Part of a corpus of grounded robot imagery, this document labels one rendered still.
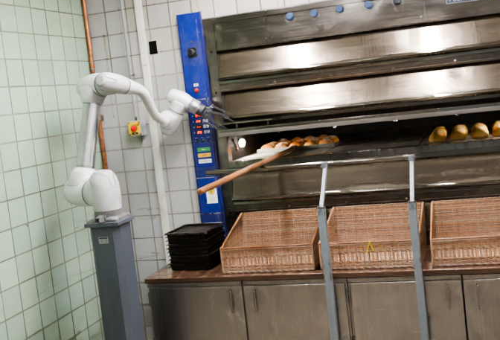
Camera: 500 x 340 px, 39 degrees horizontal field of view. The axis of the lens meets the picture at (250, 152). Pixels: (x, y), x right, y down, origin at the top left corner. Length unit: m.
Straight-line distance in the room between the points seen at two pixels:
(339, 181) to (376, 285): 0.78
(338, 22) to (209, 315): 1.90
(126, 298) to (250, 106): 1.42
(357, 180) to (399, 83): 0.63
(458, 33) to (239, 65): 1.33
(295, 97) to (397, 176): 0.79
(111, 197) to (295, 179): 1.21
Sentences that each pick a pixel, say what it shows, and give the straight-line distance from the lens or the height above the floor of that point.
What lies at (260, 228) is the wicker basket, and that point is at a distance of 4.53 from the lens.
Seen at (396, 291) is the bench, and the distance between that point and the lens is 3.95.
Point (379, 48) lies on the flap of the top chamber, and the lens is 4.33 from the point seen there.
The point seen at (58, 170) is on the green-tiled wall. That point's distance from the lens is 4.49.
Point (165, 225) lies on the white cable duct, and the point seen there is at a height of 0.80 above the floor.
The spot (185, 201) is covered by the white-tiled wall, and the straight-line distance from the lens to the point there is 4.73.
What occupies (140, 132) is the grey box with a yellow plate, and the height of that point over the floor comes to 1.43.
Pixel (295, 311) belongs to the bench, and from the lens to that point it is 4.09.
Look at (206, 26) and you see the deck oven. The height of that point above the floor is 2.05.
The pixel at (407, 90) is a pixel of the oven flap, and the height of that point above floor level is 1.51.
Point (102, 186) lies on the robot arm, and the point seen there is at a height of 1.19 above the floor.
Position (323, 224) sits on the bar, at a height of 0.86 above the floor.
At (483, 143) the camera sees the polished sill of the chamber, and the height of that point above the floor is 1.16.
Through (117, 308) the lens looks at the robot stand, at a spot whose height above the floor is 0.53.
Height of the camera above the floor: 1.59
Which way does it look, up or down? 5 degrees down
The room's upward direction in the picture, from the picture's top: 7 degrees counter-clockwise
